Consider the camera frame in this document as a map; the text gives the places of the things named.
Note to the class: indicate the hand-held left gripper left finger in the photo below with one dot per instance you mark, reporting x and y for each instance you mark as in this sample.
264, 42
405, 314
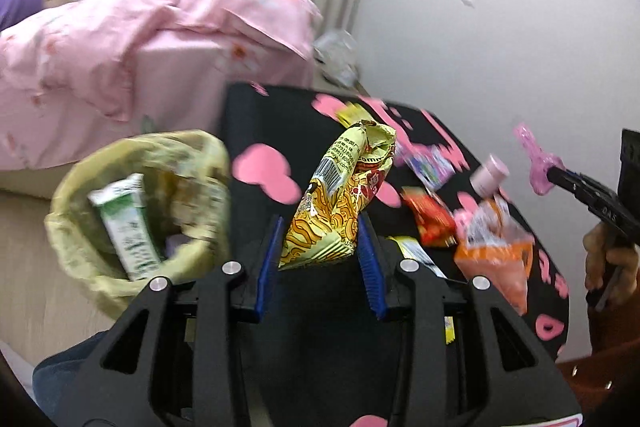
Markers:
267, 272

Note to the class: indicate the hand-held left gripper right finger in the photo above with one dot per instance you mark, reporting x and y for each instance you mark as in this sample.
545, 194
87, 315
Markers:
372, 277

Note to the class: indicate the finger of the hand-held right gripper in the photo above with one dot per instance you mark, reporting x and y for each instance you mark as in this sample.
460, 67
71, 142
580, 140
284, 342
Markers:
572, 183

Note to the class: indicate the pink toy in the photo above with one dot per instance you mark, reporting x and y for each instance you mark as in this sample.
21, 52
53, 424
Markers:
537, 162

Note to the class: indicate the yellow noodle snack packet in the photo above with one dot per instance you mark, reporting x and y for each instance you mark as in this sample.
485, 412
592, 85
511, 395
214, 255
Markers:
330, 207

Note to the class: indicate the green white snack packet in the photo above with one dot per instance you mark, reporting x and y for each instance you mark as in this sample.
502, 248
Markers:
125, 227

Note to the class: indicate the bin with yellow plastic liner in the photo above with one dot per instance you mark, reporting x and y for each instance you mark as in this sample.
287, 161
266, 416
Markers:
75, 272

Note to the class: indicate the person's right hand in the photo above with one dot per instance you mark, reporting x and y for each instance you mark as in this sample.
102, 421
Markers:
600, 247

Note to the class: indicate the white yellow wrapper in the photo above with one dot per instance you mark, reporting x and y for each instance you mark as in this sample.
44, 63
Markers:
415, 253

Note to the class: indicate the small pink bottle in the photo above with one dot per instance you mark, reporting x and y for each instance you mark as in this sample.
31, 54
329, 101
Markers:
490, 174

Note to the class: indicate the red snack packet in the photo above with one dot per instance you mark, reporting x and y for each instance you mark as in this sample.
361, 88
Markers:
430, 217

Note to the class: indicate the orange plastic bag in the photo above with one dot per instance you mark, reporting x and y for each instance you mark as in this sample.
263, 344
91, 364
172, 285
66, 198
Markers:
500, 262

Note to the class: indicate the purple wrapper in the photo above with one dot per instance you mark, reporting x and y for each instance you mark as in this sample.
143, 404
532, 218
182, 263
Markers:
432, 166

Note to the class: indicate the black table with pink hearts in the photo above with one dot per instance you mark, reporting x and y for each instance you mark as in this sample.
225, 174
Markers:
300, 117

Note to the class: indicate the small yellow packet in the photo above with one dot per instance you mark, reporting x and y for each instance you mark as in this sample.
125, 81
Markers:
351, 113

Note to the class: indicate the bed with pink sheet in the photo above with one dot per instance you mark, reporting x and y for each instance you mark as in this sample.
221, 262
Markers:
175, 74

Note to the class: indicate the white plastic bag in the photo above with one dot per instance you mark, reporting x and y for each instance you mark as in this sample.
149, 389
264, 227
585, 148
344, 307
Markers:
337, 57

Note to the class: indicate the person's leg in jeans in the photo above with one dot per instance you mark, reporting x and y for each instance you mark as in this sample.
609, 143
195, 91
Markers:
55, 372

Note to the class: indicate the pink floral duvet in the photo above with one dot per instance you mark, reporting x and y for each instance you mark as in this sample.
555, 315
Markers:
100, 37

